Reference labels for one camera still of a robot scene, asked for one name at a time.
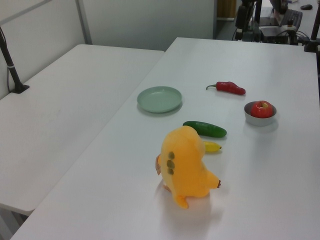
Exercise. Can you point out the yellow banana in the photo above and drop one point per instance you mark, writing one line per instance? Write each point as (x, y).
(212, 147)

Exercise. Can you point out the pale green plastic plate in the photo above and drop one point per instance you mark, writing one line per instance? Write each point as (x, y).
(160, 100)

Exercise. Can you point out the green cucumber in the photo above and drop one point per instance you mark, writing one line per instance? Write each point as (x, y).
(207, 128)

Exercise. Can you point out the orange plush toy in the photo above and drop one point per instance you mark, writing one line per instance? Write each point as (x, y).
(185, 165)

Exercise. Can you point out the red chili pepper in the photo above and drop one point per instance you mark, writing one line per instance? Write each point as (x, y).
(227, 86)

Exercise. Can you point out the round metal bowl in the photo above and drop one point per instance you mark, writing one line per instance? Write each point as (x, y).
(260, 122)

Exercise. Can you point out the red apple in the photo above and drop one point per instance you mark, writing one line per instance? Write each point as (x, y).
(261, 111)

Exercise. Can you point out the brown wooden cabinet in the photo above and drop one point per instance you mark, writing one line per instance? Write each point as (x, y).
(226, 8)

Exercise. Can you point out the black box device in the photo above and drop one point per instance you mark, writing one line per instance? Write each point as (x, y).
(242, 16)

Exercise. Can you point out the grey flat box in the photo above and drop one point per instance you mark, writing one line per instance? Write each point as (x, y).
(273, 32)

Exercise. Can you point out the black pole stand with base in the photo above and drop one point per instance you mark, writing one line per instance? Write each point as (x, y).
(13, 72)

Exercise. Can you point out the dark keyboard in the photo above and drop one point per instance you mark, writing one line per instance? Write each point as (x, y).
(295, 18)

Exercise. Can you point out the black pole with table clamp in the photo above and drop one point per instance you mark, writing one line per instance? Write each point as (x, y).
(313, 27)

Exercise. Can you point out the black computer mouse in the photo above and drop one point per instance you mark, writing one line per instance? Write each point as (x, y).
(306, 7)

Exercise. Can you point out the grey metal partition post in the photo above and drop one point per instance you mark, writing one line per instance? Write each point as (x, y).
(84, 22)

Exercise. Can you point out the black vertical post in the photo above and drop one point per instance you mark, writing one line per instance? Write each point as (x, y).
(258, 17)

